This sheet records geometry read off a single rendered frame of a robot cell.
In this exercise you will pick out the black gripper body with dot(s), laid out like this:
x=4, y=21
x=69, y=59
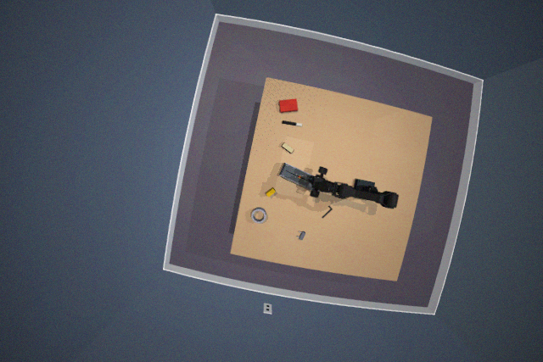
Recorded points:
x=322, y=171

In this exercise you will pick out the red rectangular block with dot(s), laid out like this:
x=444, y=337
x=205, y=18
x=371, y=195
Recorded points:
x=288, y=105

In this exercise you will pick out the grey hollow cylinder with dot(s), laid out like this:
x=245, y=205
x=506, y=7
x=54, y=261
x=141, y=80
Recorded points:
x=254, y=219

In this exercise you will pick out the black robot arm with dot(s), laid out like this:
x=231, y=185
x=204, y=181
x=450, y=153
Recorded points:
x=388, y=200

